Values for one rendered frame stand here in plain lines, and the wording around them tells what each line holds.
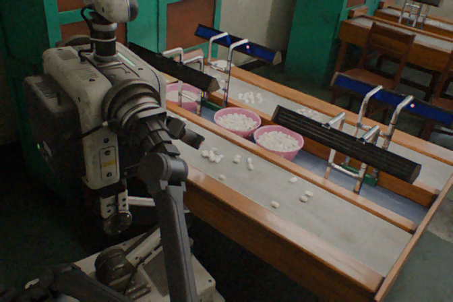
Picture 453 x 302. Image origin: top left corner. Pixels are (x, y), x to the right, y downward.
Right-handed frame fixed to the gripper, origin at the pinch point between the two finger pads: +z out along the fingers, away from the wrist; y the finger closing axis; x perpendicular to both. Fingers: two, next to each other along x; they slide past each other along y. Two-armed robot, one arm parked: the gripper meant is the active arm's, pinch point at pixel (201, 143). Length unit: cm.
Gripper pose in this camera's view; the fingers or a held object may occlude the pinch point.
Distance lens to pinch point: 197.8
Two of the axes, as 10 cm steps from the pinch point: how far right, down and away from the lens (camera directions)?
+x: -4.7, 8.8, 0.0
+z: 4.2, 2.3, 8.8
